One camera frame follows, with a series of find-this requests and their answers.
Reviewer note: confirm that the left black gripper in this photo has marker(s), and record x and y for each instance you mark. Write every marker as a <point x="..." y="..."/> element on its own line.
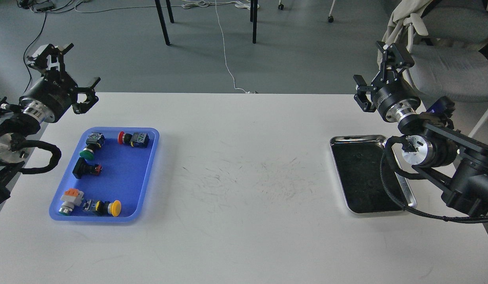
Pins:
<point x="48" y="100"/>

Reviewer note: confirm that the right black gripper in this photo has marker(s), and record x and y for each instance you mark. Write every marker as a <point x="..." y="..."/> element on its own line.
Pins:
<point x="394" y="95"/>

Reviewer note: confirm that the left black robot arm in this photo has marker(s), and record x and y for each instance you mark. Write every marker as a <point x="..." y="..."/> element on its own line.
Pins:
<point x="15" y="128"/>

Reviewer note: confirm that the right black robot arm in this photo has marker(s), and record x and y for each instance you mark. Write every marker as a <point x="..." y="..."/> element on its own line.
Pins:
<point x="429" y="147"/>

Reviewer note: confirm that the silver metal tray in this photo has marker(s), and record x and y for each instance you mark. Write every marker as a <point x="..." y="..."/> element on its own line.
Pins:
<point x="353" y="175"/>

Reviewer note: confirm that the blue plastic tray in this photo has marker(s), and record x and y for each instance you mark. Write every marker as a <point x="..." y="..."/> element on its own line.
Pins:
<point x="125" y="176"/>

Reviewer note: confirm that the beige jacket on chair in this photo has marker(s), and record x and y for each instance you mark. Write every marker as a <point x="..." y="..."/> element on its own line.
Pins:
<point x="400" y="23"/>

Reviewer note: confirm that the grey office chair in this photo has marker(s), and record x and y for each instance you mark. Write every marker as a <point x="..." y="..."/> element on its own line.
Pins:
<point x="456" y="72"/>

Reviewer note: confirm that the chair caster wheel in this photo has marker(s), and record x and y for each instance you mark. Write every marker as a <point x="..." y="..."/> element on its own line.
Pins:
<point x="330" y="18"/>

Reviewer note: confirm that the power strip on floor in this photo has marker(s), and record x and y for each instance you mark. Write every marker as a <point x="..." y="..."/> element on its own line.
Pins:
<point x="43" y="6"/>

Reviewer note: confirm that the orange grey push button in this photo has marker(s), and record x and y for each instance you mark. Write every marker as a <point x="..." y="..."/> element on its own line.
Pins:
<point x="70" y="199"/>

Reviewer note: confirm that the black table leg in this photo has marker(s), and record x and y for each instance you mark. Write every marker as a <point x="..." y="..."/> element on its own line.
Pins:
<point x="254" y="19"/>
<point x="162" y="22"/>
<point x="170" y="12"/>

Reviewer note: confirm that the black table leg rear left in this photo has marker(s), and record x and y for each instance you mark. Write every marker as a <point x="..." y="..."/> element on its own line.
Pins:
<point x="170" y="12"/>

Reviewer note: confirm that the yellow mushroom push button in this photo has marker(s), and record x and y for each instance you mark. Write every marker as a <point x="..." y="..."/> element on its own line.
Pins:
<point x="102" y="208"/>

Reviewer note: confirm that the black table leg right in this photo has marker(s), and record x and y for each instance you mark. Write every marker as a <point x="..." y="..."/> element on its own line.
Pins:
<point x="254" y="19"/>

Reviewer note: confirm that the green push button switch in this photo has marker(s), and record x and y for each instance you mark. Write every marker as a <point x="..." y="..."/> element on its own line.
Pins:
<point x="94" y="142"/>

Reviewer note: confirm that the red push button switch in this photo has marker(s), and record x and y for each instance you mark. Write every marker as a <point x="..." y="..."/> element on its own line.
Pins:
<point x="137" y="140"/>

